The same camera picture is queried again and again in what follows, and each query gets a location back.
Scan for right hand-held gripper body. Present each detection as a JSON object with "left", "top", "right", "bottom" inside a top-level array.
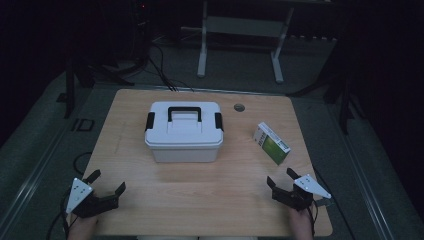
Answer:
[{"left": 271, "top": 173, "right": 334, "bottom": 212}]

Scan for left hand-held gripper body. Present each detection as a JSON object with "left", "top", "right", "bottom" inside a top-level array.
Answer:
[{"left": 65, "top": 177, "right": 121, "bottom": 219}]

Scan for green and white medicine box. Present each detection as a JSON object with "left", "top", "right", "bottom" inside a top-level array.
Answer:
[{"left": 252, "top": 121, "right": 292, "bottom": 166}]

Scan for person's left hand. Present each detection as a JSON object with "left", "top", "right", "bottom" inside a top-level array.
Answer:
[{"left": 67, "top": 215, "right": 100, "bottom": 240}]

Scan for person's right hand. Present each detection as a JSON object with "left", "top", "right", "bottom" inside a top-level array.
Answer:
[{"left": 288, "top": 205, "right": 315, "bottom": 240}]

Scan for white plastic storage box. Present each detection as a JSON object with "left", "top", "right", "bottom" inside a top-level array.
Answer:
[{"left": 150, "top": 142, "right": 222, "bottom": 164}]

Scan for black stand with angled legs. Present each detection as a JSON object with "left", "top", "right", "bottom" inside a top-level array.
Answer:
[{"left": 55, "top": 56, "right": 136, "bottom": 120}]

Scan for black tripod stand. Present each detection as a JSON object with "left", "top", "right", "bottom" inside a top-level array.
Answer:
[{"left": 289, "top": 63, "right": 359, "bottom": 135}]

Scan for grey metal stand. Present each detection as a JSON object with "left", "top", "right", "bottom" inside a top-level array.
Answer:
[{"left": 195, "top": 0, "right": 296, "bottom": 85}]

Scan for black looped cable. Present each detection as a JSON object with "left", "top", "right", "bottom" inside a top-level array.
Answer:
[{"left": 72, "top": 151, "right": 93, "bottom": 177}]

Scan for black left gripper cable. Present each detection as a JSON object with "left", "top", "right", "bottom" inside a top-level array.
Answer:
[{"left": 45, "top": 188, "right": 79, "bottom": 240}]

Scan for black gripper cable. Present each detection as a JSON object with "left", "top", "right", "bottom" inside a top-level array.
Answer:
[
  {"left": 309, "top": 165, "right": 356, "bottom": 240},
  {"left": 45, "top": 188, "right": 79, "bottom": 240}
]

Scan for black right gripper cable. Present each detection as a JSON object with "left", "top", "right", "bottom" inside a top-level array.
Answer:
[{"left": 309, "top": 165, "right": 356, "bottom": 240}]

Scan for black floor bracket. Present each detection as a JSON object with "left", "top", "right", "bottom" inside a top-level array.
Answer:
[{"left": 70, "top": 117, "right": 96, "bottom": 133}]

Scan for white lid with black handle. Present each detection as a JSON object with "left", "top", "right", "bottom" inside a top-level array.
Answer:
[{"left": 144, "top": 101, "right": 225, "bottom": 150}]

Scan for black floor cables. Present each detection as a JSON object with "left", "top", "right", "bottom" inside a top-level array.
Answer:
[{"left": 146, "top": 41, "right": 195, "bottom": 93}]

